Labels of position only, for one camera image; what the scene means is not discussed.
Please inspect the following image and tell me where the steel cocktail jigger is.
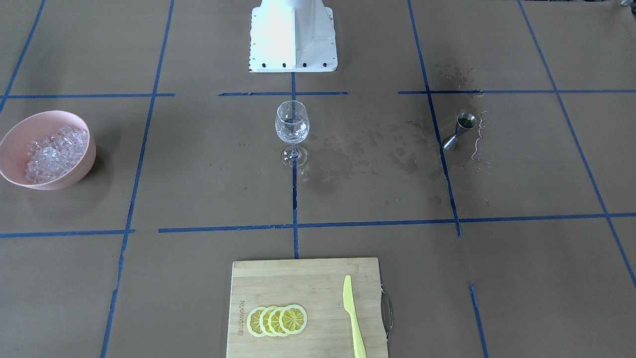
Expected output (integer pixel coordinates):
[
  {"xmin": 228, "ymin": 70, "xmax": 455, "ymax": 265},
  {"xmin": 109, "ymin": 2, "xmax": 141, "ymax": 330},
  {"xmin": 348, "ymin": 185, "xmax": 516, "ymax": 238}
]
[{"xmin": 442, "ymin": 112, "xmax": 477, "ymax": 151}]

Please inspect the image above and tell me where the clear wine glass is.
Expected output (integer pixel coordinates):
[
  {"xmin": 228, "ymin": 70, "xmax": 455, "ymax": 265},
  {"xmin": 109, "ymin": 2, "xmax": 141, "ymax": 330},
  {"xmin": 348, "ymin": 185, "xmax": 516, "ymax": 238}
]
[{"xmin": 275, "ymin": 100, "xmax": 311, "ymax": 168}]

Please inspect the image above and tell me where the pile of clear ice cubes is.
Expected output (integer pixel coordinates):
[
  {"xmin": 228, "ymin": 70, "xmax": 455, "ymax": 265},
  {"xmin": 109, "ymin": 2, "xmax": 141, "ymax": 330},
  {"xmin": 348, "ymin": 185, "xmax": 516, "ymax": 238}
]
[{"xmin": 23, "ymin": 125, "xmax": 89, "ymax": 185}]

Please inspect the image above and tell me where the bamboo cutting board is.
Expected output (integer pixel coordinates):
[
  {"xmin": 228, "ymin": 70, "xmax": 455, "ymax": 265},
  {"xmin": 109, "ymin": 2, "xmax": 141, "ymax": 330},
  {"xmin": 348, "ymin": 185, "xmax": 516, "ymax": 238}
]
[{"xmin": 226, "ymin": 258, "xmax": 389, "ymax": 358}]

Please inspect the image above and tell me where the yellow plastic knife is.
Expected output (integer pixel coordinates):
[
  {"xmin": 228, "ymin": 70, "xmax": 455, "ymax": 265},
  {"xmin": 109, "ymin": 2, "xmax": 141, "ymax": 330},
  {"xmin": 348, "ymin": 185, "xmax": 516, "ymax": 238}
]
[{"xmin": 342, "ymin": 275, "xmax": 367, "ymax": 358}]

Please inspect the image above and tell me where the lemon slice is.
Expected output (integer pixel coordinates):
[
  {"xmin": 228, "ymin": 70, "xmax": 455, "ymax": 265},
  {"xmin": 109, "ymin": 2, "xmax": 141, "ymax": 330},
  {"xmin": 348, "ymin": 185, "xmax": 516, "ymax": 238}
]
[
  {"xmin": 268, "ymin": 306, "xmax": 289, "ymax": 337},
  {"xmin": 259, "ymin": 306, "xmax": 278, "ymax": 336},
  {"xmin": 279, "ymin": 304, "xmax": 308, "ymax": 335},
  {"xmin": 247, "ymin": 306, "xmax": 267, "ymax": 338}
]

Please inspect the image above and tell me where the pink bowl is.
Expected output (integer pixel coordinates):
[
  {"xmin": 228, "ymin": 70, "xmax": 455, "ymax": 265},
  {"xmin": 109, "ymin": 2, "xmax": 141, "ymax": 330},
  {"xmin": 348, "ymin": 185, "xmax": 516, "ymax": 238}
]
[{"xmin": 1, "ymin": 110, "xmax": 97, "ymax": 190}]

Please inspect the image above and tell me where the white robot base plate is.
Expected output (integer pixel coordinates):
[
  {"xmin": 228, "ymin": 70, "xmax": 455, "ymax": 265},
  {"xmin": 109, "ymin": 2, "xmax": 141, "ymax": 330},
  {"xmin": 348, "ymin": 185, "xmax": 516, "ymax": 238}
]
[{"xmin": 248, "ymin": 0, "xmax": 338, "ymax": 73}]

